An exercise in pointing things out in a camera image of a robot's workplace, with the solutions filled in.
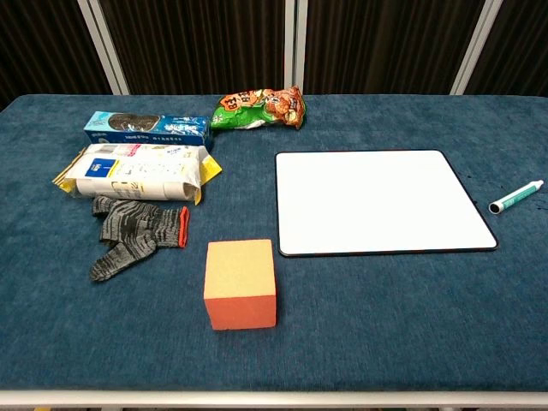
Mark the white rectangular drawing board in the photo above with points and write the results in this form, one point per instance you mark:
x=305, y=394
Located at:
x=377, y=201

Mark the orange sticky note pad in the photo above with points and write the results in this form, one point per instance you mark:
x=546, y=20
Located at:
x=240, y=282

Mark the green and orange snack bag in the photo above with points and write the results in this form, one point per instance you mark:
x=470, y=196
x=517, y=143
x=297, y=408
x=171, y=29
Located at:
x=257, y=109

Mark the blue cookie box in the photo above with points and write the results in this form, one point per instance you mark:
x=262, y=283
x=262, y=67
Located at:
x=171, y=128

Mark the white and yellow snack package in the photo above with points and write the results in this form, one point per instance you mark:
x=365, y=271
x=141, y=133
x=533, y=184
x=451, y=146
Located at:
x=141, y=171

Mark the grey sock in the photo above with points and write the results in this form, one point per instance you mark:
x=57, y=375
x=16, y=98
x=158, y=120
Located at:
x=128, y=227

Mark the blue table cloth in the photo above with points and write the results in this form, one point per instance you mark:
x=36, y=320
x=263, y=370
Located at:
x=385, y=321

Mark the white partition post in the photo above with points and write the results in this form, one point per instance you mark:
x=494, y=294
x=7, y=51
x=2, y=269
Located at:
x=478, y=47
x=105, y=47
x=294, y=43

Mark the white table frame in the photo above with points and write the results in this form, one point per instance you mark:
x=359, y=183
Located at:
x=274, y=398

